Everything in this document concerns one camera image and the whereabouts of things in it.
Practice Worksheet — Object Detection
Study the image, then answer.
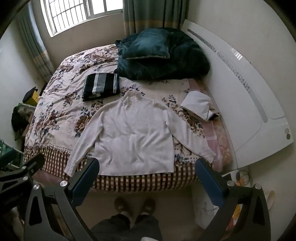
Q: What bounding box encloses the dark bag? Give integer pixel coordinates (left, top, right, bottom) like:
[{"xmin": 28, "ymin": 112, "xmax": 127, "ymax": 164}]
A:
[{"xmin": 11, "ymin": 104, "xmax": 35, "ymax": 141}]

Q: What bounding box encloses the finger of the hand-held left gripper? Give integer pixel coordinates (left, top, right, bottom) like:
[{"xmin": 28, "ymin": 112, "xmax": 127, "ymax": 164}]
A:
[
  {"xmin": 0, "ymin": 149, "xmax": 23, "ymax": 171},
  {"xmin": 0, "ymin": 153, "xmax": 45, "ymax": 184}
]

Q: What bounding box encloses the yellow box with black top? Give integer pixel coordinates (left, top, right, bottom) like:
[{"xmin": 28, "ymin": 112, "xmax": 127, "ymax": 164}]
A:
[{"xmin": 22, "ymin": 87, "xmax": 38, "ymax": 106}]

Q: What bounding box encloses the person's brown slipper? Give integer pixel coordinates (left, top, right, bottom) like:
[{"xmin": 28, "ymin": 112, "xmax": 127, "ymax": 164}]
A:
[
  {"xmin": 141, "ymin": 198, "xmax": 156, "ymax": 217},
  {"xmin": 114, "ymin": 197, "xmax": 128, "ymax": 216}
]

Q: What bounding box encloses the teal plush pillow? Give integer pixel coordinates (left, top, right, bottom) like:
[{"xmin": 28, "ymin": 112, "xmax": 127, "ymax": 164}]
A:
[{"xmin": 121, "ymin": 29, "xmax": 174, "ymax": 59}]

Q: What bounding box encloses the green striped curtain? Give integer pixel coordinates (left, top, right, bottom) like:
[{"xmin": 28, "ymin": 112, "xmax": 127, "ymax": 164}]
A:
[
  {"xmin": 16, "ymin": 2, "xmax": 55, "ymax": 82},
  {"xmin": 122, "ymin": 0, "xmax": 190, "ymax": 35}
]

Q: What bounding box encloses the pink bed sheet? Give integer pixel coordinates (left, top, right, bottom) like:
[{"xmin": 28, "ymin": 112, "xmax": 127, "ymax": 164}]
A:
[{"xmin": 187, "ymin": 79, "xmax": 232, "ymax": 172}]

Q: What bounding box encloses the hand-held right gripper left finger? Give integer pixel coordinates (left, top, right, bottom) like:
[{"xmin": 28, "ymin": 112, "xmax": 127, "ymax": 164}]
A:
[{"xmin": 24, "ymin": 158, "xmax": 100, "ymax": 241}]

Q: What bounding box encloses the white folded garment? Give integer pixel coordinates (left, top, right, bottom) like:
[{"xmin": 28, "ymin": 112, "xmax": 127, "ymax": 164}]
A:
[{"xmin": 180, "ymin": 91, "xmax": 220, "ymax": 121}]

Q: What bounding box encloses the barred window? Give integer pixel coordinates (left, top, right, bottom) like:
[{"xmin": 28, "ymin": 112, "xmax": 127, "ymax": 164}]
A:
[{"xmin": 40, "ymin": 0, "xmax": 123, "ymax": 37}]

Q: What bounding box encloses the white knit sweater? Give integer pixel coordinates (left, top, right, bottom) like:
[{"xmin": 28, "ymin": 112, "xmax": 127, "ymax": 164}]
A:
[{"xmin": 64, "ymin": 91, "xmax": 216, "ymax": 178}]

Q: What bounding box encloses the person's left brown slipper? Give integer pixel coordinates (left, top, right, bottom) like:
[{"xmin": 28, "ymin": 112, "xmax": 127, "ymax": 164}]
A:
[{"xmin": 114, "ymin": 197, "xmax": 128, "ymax": 216}]

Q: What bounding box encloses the cable bundle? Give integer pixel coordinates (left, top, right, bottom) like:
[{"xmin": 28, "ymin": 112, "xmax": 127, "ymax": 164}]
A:
[{"xmin": 233, "ymin": 170, "xmax": 253, "ymax": 187}]

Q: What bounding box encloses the white headboard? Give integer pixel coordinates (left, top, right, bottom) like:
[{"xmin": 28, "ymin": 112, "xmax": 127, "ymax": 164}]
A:
[{"xmin": 181, "ymin": 19, "xmax": 292, "ymax": 169}]

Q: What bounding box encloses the teal plush blanket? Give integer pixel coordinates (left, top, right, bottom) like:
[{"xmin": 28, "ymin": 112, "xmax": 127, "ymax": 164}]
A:
[{"xmin": 115, "ymin": 27, "xmax": 210, "ymax": 80}]

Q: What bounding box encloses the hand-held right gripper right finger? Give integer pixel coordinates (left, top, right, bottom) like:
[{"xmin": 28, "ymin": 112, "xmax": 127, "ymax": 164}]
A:
[{"xmin": 195, "ymin": 159, "xmax": 271, "ymax": 241}]

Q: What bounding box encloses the floral bedspread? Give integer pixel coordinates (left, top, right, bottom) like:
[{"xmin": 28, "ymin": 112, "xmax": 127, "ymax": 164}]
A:
[{"xmin": 24, "ymin": 44, "xmax": 232, "ymax": 193}]

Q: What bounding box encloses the person's right brown slipper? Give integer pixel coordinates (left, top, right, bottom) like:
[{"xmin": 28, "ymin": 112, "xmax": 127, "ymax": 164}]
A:
[{"xmin": 141, "ymin": 198, "xmax": 156, "ymax": 217}]

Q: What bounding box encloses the dark striped folded garment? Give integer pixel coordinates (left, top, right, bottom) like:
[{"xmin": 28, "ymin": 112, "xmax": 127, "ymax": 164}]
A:
[{"xmin": 82, "ymin": 72, "xmax": 121, "ymax": 102}]

